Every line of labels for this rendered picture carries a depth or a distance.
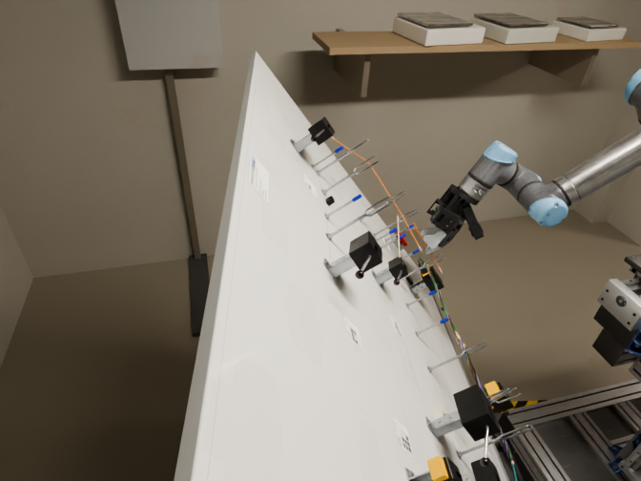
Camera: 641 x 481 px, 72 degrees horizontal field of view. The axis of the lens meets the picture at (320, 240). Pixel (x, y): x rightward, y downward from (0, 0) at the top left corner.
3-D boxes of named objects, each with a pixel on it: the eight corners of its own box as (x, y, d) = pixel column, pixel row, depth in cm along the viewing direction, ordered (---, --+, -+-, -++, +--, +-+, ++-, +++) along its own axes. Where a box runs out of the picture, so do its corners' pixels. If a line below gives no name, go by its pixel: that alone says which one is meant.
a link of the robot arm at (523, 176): (534, 213, 118) (506, 197, 114) (514, 191, 127) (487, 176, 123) (556, 190, 115) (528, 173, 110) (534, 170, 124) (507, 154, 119)
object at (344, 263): (318, 283, 67) (368, 255, 64) (324, 254, 77) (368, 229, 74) (334, 305, 68) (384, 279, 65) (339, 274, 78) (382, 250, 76)
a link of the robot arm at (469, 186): (485, 182, 123) (495, 194, 116) (474, 196, 125) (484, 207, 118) (464, 169, 121) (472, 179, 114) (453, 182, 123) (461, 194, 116)
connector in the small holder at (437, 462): (436, 483, 55) (449, 478, 54) (431, 480, 54) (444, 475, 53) (430, 463, 57) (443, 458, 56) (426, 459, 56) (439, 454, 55)
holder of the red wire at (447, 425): (436, 472, 69) (501, 448, 65) (423, 406, 80) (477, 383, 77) (450, 491, 70) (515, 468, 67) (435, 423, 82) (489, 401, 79)
